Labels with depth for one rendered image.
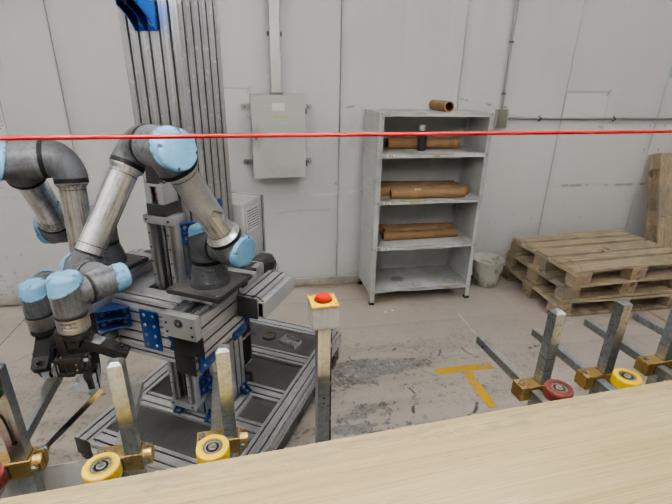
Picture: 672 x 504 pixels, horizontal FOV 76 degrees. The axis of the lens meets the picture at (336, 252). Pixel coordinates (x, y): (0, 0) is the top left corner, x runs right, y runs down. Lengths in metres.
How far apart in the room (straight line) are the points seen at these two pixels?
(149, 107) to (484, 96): 2.89
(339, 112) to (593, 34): 2.24
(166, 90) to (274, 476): 1.33
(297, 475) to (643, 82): 4.48
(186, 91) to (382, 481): 1.38
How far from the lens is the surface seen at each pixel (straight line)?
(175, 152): 1.24
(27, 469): 1.40
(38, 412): 1.55
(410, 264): 4.10
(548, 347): 1.53
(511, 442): 1.27
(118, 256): 1.93
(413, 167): 3.83
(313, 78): 3.56
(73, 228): 1.57
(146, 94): 1.82
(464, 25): 3.93
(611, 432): 1.42
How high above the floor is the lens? 1.74
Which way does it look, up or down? 22 degrees down
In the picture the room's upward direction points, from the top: 1 degrees clockwise
